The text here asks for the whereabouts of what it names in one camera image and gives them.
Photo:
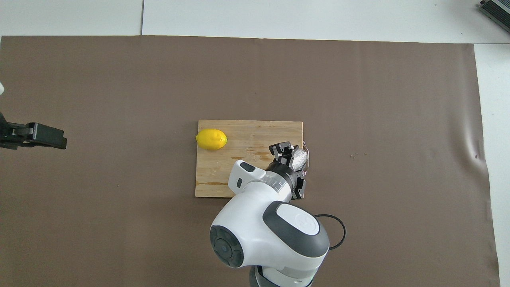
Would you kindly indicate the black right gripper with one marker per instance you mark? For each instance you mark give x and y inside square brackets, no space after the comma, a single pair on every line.
[287,169]

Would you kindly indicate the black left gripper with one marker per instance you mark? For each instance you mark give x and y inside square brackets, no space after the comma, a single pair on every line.
[4,133]

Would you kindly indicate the clear textured glass cup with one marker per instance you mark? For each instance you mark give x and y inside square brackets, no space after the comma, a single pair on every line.
[301,158]

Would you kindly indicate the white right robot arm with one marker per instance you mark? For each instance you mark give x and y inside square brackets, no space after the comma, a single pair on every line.
[259,223]

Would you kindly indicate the wooden cutting board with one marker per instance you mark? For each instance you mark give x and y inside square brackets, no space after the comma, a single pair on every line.
[215,167]

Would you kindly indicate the yellow lemon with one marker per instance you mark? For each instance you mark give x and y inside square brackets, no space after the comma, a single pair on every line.
[211,139]

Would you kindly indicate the brown paper table mat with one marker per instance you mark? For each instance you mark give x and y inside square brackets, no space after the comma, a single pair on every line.
[119,79]

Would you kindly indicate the grey finned electronics box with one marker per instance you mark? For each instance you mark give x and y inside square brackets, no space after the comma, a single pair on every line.
[498,8]

